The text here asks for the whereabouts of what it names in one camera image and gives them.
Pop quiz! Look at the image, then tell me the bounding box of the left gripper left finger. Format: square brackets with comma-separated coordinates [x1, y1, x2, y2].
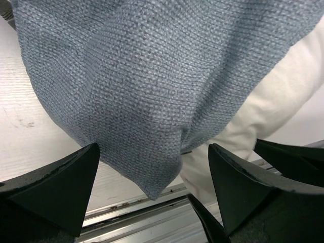
[1, 143, 100, 242]

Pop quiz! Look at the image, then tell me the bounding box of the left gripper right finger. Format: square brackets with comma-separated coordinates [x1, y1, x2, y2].
[209, 144, 323, 242]

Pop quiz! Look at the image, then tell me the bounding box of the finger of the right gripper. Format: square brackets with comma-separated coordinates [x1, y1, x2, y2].
[187, 194, 230, 243]
[254, 139, 323, 187]

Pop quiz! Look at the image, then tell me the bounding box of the aluminium rail frame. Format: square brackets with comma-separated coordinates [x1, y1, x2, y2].
[75, 141, 324, 243]

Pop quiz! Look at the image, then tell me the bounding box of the pillowcase grey outside blue inside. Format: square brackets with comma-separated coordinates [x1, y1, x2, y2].
[11, 1, 323, 199]

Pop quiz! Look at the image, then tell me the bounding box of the white pillow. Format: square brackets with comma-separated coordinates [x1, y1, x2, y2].
[180, 21, 323, 205]

